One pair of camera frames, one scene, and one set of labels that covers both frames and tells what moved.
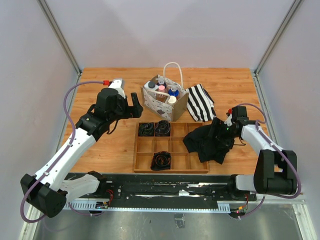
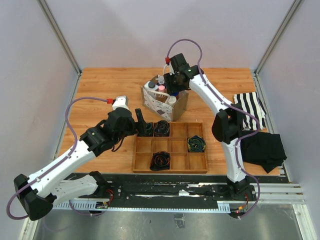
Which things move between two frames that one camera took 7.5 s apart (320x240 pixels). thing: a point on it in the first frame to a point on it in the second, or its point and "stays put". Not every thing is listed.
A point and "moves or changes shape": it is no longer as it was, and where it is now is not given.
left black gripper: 131,111 to 140,127
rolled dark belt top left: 146,129 stays put
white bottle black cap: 150,86 stays put
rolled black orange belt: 161,160 stays put
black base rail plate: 166,189 stays put
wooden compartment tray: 182,161 stays put
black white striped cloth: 200,104 to 251,102
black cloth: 202,140 moves or changes shape
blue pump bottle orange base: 173,92 stays put
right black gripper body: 226,136 to 173,83
